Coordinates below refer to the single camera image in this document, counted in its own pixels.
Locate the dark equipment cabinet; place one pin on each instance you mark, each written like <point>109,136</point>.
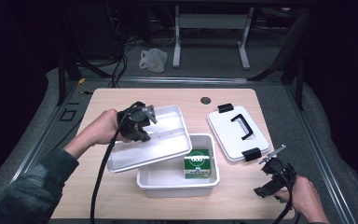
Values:
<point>93,31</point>

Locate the green carton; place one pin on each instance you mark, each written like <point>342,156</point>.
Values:
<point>197,168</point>

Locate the person's left hand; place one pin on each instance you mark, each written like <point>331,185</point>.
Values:
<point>104,129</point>

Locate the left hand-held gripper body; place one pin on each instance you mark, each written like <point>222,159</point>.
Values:
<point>133,119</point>

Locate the white plastic box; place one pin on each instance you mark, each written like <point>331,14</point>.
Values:
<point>167,180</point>

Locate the black metal stand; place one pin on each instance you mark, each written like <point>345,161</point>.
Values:
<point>298,71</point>
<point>62,81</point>

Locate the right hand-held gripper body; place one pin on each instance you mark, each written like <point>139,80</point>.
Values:
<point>281,174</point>

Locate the white metal table frame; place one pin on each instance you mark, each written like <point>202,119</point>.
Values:
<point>211,21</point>

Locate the white tray lid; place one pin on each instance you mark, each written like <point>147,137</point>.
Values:
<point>164,143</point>

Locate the white plastic bag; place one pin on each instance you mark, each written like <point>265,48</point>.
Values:
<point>154,60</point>

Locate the metal floor rail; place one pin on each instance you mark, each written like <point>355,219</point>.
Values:
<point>323,155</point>
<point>43,133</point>

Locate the person's right hand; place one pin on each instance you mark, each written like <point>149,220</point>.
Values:
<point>306,199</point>

